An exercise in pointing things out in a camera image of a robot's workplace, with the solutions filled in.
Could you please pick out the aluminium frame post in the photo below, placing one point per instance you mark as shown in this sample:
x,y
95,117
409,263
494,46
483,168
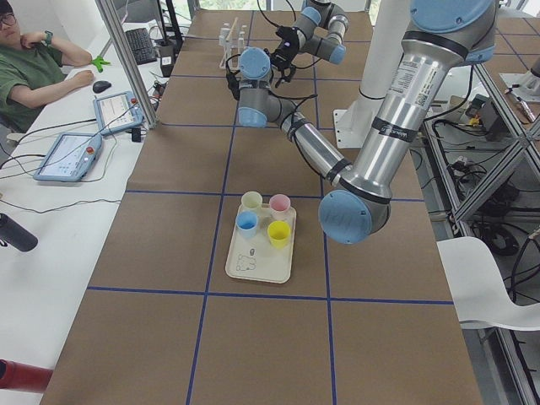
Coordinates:
x,y
127,60

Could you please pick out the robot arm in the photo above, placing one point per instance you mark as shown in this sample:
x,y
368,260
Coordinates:
x,y
319,30
434,36

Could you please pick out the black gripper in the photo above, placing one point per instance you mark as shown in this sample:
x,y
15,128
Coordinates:
x,y
282,56

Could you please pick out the black keyboard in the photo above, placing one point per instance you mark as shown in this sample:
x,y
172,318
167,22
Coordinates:
x,y
141,46

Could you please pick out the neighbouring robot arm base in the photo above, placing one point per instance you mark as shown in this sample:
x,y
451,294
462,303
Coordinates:
x,y
523,90

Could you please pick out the green toy figure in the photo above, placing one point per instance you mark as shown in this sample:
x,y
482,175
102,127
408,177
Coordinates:
x,y
99,62

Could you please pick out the pale green plastic cup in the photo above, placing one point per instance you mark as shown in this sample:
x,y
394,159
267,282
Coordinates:
x,y
251,201

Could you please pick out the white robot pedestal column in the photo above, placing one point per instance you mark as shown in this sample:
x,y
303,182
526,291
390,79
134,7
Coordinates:
x,y
384,54

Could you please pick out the cream tray with bear drawing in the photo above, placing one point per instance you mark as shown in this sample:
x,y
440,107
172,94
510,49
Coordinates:
x,y
256,258

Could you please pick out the blue teach pendant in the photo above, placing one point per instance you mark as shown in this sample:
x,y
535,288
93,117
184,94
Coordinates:
x,y
69,158
117,112

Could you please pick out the white wire cup rack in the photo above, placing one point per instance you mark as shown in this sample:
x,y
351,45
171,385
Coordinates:
x,y
232,38

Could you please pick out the seated person in green shirt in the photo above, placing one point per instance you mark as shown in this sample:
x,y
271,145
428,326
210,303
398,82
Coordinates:
x,y
31,70

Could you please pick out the near blue teach pendant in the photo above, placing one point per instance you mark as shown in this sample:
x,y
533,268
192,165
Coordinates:
x,y
69,158

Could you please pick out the far blue teach pendant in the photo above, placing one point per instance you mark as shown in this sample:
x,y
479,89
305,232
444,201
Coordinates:
x,y
117,112

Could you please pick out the light blue plastic cup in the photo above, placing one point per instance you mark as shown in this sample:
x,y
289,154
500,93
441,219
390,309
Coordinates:
x,y
246,223

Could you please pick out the pink plastic cup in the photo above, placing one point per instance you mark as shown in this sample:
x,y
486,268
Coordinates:
x,y
279,205

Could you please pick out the red cylinder object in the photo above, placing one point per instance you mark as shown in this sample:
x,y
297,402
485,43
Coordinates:
x,y
24,377

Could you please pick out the yellow plastic cup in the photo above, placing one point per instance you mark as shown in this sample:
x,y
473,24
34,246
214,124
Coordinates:
x,y
278,233

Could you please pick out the white chair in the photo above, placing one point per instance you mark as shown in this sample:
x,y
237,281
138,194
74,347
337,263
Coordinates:
x,y
477,288

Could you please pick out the black computer mouse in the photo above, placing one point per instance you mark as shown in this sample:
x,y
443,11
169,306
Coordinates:
x,y
101,86

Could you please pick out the black water bottle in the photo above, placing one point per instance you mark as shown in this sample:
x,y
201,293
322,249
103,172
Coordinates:
x,y
15,235

